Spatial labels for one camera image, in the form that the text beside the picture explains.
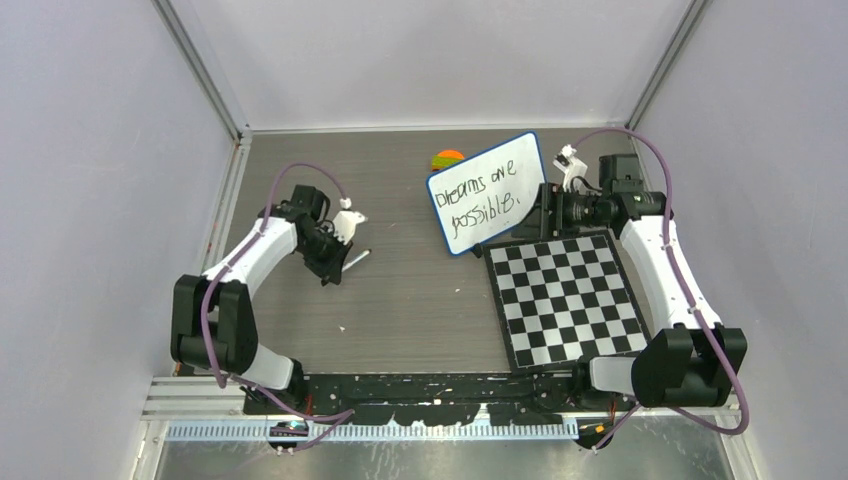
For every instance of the aluminium left frame post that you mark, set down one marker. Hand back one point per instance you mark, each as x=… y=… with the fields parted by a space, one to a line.
x=186 y=28

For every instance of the black white marker pen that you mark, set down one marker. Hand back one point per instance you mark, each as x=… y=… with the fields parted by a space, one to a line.
x=357 y=259

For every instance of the orange green round object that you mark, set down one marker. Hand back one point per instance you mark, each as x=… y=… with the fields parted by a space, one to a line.
x=445 y=159

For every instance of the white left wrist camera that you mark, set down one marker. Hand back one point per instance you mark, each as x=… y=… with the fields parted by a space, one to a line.
x=346 y=221

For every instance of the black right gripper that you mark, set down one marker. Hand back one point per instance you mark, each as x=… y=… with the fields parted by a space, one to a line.
x=540 y=224

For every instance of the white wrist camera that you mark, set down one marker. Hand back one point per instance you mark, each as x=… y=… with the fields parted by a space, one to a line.
x=346 y=221
x=572 y=168

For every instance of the aluminium right frame post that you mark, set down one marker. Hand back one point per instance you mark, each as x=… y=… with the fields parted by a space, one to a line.
x=685 y=29

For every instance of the black white checkerboard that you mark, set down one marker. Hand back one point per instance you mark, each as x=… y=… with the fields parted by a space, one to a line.
x=562 y=300

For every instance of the blue framed whiteboard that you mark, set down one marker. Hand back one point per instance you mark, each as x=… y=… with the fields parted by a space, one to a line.
x=488 y=193

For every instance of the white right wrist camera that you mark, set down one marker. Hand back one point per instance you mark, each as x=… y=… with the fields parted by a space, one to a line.
x=572 y=168

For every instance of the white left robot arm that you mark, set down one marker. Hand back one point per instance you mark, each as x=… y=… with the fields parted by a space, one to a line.
x=213 y=325

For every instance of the aluminium front frame rail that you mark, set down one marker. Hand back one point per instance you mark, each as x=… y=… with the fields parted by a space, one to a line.
x=194 y=408

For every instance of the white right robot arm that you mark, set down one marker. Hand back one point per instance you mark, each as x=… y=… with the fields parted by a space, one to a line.
x=693 y=359

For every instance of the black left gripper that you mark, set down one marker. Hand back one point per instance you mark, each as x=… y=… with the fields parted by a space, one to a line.
x=330 y=271

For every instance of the aluminium frame post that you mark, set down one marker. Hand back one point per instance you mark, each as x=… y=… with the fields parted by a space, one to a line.
x=685 y=29
x=186 y=28

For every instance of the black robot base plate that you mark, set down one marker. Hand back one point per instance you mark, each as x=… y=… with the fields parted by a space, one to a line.
x=435 y=399

